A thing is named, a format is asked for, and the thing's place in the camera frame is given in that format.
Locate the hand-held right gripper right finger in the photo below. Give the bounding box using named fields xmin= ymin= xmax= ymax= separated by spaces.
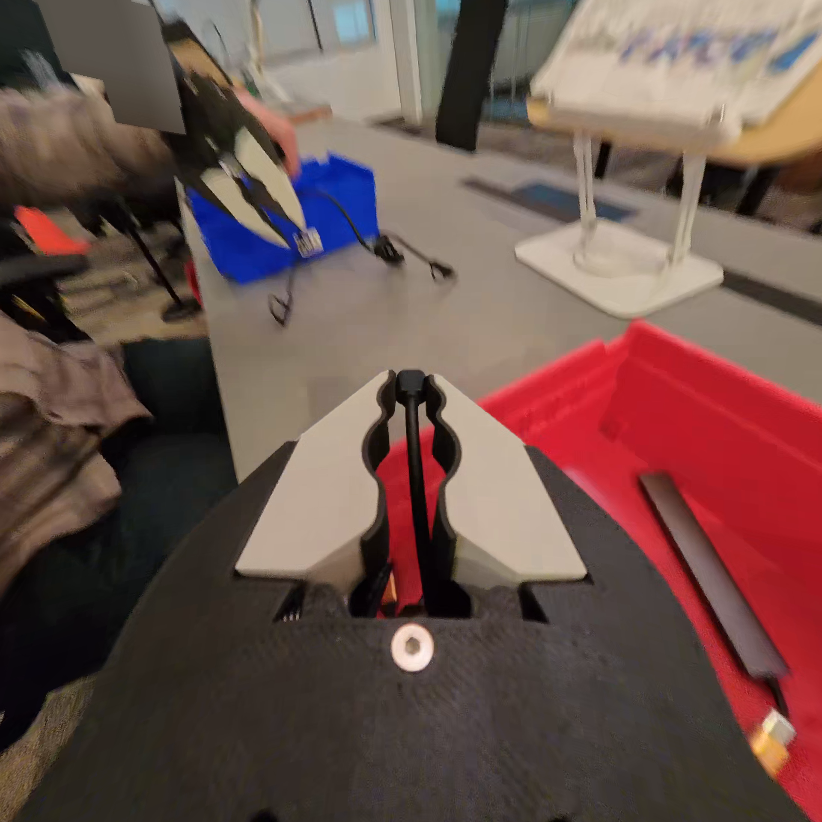
xmin=425 ymin=374 xmax=590 ymax=617

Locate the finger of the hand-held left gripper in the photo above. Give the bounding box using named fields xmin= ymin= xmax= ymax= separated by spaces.
xmin=233 ymin=127 xmax=308 ymax=233
xmin=185 ymin=166 xmax=293 ymax=250

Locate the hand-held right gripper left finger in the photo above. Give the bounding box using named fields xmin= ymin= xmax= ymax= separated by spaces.
xmin=234 ymin=369 xmax=399 ymax=617

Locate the blue plastic bin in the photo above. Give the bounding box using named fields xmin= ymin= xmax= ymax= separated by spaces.
xmin=186 ymin=153 xmax=380 ymax=285

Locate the black hub tail cable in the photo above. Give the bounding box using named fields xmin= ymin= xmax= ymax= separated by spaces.
xmin=298 ymin=186 xmax=407 ymax=265

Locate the red plastic bin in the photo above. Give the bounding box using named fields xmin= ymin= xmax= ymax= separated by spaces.
xmin=375 ymin=320 xmax=822 ymax=822

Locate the person's left forearm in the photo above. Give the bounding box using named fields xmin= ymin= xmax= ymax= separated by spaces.
xmin=0 ymin=83 xmax=187 ymax=206

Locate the person's left hand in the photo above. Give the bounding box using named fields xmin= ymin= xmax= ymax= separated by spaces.
xmin=234 ymin=90 xmax=303 ymax=179

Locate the black round-base stand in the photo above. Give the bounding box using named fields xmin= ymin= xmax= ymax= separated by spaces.
xmin=119 ymin=202 xmax=205 ymax=323

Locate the orange traffic cone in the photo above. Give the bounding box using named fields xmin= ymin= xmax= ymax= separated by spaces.
xmin=14 ymin=204 xmax=89 ymax=256

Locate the person's dark jeans leg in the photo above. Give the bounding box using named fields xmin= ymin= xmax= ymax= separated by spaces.
xmin=0 ymin=337 xmax=238 ymax=752

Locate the black armrest office chair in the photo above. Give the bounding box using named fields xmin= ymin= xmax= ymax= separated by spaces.
xmin=0 ymin=253 xmax=91 ymax=341

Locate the black plastic bin divider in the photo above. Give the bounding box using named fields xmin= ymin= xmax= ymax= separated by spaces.
xmin=637 ymin=471 xmax=792 ymax=683

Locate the tall black mesh chair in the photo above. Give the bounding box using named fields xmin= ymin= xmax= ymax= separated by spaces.
xmin=435 ymin=0 xmax=509 ymax=153

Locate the instruction sheet on stand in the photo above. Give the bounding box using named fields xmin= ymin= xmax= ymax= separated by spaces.
xmin=514 ymin=0 xmax=822 ymax=320

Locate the printed instruction sheet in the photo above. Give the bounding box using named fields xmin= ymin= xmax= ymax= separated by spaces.
xmin=533 ymin=0 xmax=822 ymax=126

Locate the thin black cable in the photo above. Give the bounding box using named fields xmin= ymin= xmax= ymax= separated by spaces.
xmin=267 ymin=273 xmax=298 ymax=327
xmin=385 ymin=231 xmax=458 ymax=285

